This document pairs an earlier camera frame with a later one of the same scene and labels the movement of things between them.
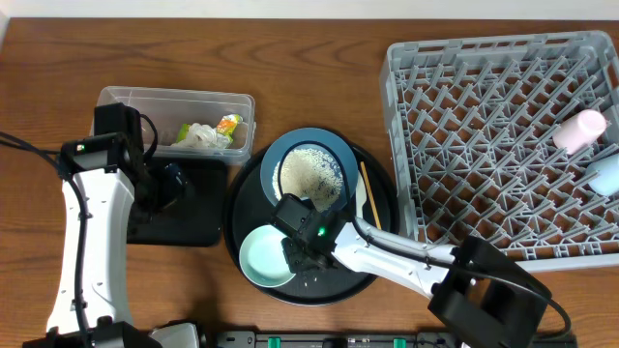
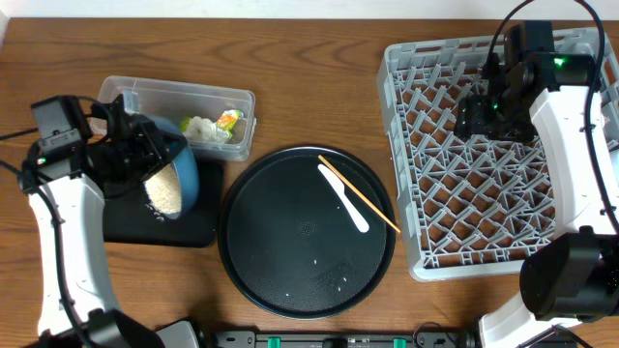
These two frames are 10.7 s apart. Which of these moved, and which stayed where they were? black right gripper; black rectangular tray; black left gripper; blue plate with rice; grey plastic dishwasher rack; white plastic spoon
Moved: black right gripper; blue plate with rice; black left gripper; white plastic spoon
Stayed: black rectangular tray; grey plastic dishwasher rack
